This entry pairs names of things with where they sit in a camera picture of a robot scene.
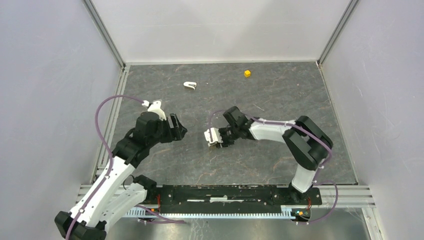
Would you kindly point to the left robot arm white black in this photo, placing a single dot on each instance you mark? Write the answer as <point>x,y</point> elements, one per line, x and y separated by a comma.
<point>109,179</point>

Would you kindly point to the yellow cube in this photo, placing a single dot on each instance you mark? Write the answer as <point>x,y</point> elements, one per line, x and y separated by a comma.
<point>247,73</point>

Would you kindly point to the aluminium rail frame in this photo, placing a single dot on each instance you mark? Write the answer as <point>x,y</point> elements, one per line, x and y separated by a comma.
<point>333,197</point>

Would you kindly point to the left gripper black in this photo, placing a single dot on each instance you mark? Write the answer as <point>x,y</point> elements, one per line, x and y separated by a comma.
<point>175,133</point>

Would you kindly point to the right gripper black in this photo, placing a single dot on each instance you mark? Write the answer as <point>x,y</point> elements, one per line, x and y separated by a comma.
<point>225,143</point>

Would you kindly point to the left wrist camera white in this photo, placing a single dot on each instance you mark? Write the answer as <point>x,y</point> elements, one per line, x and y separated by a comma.
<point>155,107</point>

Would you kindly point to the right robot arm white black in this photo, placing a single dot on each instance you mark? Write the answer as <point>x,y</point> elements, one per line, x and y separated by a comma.
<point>310,147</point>

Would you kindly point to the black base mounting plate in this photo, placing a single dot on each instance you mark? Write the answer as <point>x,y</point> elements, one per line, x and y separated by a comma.
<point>229,199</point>

